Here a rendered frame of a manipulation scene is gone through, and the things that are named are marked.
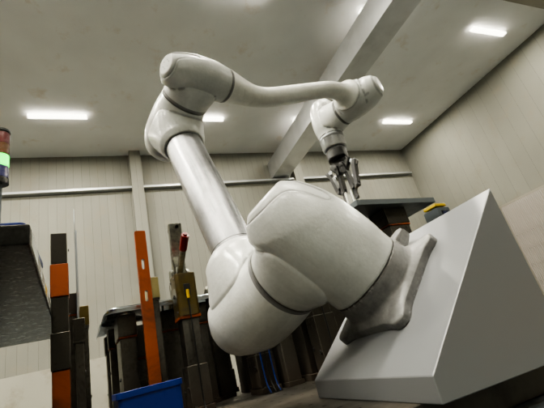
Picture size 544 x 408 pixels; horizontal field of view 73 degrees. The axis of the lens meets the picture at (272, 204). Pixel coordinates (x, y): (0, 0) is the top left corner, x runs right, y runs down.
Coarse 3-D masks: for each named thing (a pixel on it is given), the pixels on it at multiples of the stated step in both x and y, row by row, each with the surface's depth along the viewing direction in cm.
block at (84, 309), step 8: (80, 312) 113; (88, 312) 114; (88, 320) 113; (88, 328) 115; (88, 344) 111; (88, 352) 110; (88, 360) 109; (88, 368) 108; (88, 376) 107; (88, 384) 107; (88, 392) 106; (88, 400) 105
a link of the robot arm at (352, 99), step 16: (240, 80) 105; (352, 80) 122; (368, 80) 121; (240, 96) 107; (256, 96) 110; (272, 96) 113; (288, 96) 114; (304, 96) 116; (320, 96) 117; (336, 96) 119; (352, 96) 121; (368, 96) 121; (336, 112) 129; (352, 112) 125
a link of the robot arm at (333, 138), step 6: (330, 132) 132; (336, 132) 132; (324, 138) 132; (330, 138) 131; (336, 138) 130; (342, 138) 132; (324, 144) 132; (330, 144) 130; (336, 144) 130; (342, 144) 132; (324, 150) 133
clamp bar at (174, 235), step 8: (168, 224) 110; (176, 224) 111; (168, 232) 110; (176, 232) 110; (176, 240) 110; (176, 248) 109; (176, 256) 108; (176, 264) 108; (184, 264) 108; (184, 272) 108
